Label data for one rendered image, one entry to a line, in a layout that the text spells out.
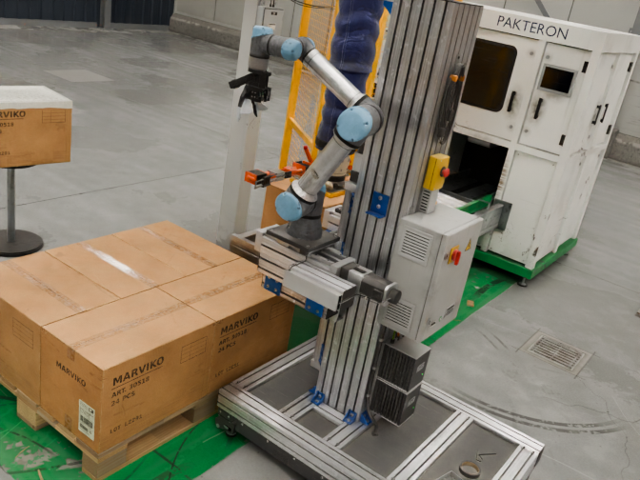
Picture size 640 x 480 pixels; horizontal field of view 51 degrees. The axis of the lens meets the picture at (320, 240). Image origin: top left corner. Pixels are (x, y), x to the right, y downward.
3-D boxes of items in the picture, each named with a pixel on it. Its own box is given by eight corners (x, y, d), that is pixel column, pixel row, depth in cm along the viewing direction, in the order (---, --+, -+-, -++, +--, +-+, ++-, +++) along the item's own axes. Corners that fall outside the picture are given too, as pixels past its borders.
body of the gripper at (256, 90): (260, 105, 253) (264, 72, 248) (240, 99, 256) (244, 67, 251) (270, 102, 260) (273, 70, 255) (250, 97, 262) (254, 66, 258)
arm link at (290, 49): (309, 40, 249) (283, 33, 253) (294, 40, 239) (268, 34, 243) (305, 61, 252) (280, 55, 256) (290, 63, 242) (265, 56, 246)
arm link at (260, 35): (269, 29, 242) (249, 24, 245) (264, 60, 247) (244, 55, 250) (279, 29, 249) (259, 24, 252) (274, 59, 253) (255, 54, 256)
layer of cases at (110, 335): (161, 280, 411) (167, 219, 396) (287, 351, 361) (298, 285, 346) (-34, 347, 317) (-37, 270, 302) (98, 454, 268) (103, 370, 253)
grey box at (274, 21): (271, 54, 440) (278, 7, 428) (278, 56, 437) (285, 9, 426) (251, 54, 424) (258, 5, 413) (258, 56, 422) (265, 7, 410)
